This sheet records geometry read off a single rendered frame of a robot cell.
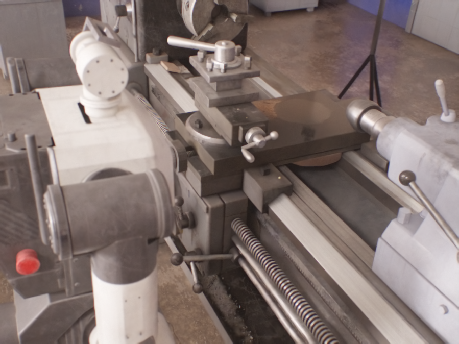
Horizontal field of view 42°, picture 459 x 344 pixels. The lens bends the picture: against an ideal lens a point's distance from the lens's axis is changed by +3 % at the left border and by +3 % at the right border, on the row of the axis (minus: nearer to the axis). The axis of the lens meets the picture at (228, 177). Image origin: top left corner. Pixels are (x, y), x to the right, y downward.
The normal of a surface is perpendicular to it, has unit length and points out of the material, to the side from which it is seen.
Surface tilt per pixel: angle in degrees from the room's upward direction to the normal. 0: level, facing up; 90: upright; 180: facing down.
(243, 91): 0
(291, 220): 36
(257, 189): 90
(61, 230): 66
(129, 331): 90
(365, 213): 18
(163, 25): 90
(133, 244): 88
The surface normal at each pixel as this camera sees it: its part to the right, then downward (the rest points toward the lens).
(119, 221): 0.36, 0.22
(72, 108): 0.04, -0.84
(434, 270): -0.77, -0.22
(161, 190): 0.24, -0.40
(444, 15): -0.90, 0.20
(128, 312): 0.37, 0.52
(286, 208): -0.49, -0.57
